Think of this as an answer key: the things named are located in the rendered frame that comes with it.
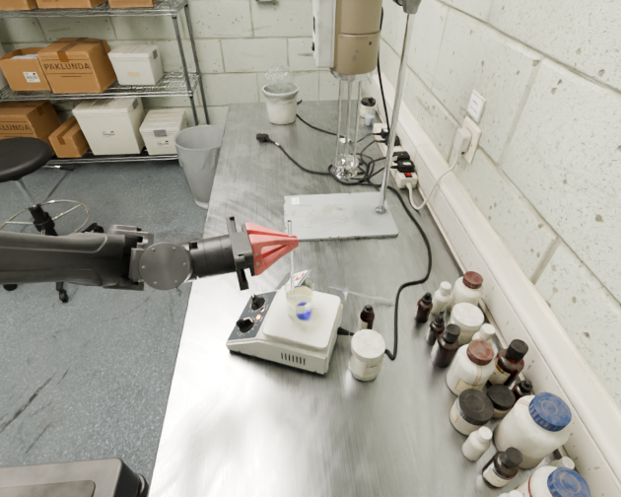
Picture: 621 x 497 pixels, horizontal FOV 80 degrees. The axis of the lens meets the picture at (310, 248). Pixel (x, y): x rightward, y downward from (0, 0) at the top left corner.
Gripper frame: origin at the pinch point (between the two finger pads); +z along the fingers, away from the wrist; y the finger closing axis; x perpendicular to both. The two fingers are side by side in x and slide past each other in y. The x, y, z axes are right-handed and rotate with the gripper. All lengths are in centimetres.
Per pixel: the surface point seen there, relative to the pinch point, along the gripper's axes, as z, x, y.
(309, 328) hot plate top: 1.4, 17.1, -4.3
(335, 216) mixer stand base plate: 20.8, 24.6, 34.7
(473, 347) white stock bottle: 25.5, 14.9, -16.9
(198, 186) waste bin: -18, 83, 158
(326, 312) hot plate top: 5.6, 17.0, -1.7
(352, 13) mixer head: 20.1, -24.0, 31.2
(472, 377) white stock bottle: 24.6, 18.7, -19.8
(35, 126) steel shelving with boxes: -114, 67, 234
